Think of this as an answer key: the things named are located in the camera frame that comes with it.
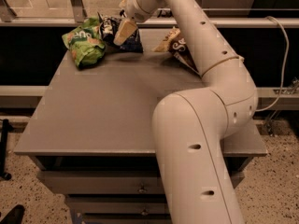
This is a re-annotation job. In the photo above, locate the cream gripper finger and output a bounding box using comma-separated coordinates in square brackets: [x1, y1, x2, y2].
[113, 18, 137, 46]

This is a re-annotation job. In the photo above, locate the blue chip bag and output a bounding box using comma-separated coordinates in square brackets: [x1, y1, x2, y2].
[99, 15, 143, 53]

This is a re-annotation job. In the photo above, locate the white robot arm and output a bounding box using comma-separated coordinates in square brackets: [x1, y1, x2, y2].
[114, 0, 258, 224]

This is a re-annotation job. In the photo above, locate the green rice chip bag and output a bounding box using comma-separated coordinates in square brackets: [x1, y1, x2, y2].
[62, 18, 106, 69]

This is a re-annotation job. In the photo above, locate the brown and yellow chip bag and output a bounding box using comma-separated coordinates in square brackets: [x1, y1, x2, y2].
[153, 27, 199, 74]

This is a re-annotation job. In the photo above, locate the metal railing with glass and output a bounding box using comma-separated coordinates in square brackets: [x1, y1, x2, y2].
[0, 0, 298, 28]

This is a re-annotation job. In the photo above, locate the grey drawer cabinet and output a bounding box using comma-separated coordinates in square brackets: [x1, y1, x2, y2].
[14, 28, 268, 224]

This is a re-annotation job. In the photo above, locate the black stand left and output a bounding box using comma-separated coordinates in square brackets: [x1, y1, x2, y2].
[0, 119, 13, 180]

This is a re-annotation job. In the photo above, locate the top drawer with knob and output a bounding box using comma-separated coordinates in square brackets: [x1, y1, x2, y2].
[36, 170, 246, 195]

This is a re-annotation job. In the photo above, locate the drawer with knob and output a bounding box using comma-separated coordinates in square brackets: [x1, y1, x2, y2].
[66, 195, 169, 215]
[36, 170, 246, 195]

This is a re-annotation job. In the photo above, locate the middle drawer with knob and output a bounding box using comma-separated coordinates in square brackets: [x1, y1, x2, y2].
[66, 195, 169, 215]

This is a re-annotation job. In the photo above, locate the bottom drawer front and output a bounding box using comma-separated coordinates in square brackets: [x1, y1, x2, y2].
[82, 214, 172, 224]

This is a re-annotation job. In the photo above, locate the black shoe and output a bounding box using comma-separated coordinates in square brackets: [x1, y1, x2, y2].
[0, 204, 25, 224]

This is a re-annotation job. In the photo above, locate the white cable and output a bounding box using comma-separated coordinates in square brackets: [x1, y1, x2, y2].
[255, 15, 291, 113]

